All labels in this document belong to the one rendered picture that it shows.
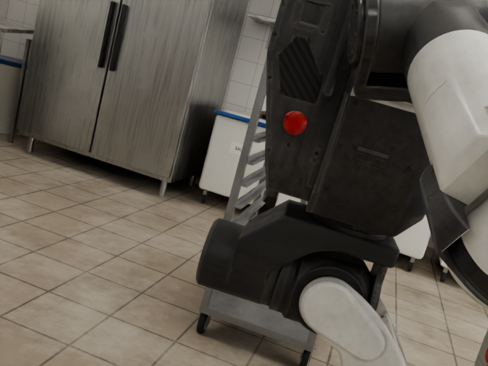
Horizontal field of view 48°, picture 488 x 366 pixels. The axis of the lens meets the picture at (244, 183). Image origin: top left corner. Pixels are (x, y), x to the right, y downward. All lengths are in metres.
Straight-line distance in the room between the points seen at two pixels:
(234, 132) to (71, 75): 1.35
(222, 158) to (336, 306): 3.54
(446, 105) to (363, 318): 0.45
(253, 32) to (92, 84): 1.47
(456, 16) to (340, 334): 0.48
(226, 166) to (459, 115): 3.91
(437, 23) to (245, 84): 4.41
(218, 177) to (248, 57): 1.19
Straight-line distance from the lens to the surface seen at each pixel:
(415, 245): 4.21
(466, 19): 0.57
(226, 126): 4.28
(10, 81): 5.41
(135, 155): 4.31
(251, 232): 0.82
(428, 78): 0.50
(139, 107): 4.28
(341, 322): 0.83
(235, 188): 2.14
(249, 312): 2.36
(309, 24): 0.76
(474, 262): 0.42
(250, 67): 4.93
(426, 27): 0.57
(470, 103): 0.45
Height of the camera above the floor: 1.10
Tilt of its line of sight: 11 degrees down
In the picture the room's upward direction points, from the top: 15 degrees clockwise
